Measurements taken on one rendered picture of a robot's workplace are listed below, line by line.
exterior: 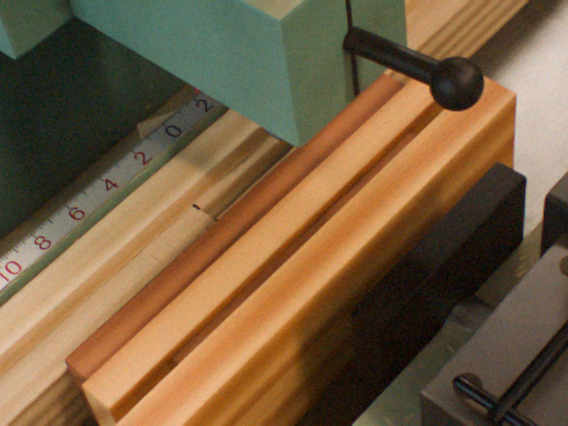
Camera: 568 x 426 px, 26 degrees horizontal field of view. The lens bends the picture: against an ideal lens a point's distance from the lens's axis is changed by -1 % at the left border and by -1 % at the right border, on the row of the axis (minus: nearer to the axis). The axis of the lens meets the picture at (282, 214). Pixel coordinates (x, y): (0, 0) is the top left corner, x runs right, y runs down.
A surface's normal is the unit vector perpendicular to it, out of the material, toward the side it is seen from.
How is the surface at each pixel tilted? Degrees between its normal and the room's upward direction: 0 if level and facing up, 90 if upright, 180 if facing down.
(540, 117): 0
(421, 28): 0
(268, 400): 90
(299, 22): 90
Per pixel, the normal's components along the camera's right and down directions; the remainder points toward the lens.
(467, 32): 0.73, 0.47
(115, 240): -0.11, -0.62
